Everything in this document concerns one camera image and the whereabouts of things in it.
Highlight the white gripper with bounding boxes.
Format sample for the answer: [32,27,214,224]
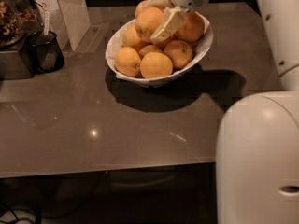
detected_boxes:
[145,0,209,43]

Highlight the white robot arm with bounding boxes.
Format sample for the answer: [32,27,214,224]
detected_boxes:
[216,0,299,224]

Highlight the middle hidden orange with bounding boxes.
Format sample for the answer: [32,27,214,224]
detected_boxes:
[152,35,176,49]

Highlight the small low hidden orange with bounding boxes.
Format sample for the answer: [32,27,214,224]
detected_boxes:
[139,44,162,58]

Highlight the left hidden orange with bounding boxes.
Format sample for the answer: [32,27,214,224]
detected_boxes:
[122,25,148,51]

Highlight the white bowl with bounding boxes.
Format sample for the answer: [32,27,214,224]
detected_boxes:
[106,13,214,88]

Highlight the white paper bag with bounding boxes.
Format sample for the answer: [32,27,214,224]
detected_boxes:
[36,0,91,50]

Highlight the black mesh cup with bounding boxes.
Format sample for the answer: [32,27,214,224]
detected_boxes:
[27,31,64,73]

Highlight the dark metal box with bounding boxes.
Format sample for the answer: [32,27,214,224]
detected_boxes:
[0,37,36,80]

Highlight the black floor cable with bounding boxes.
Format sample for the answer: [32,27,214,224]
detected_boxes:
[0,203,43,224]

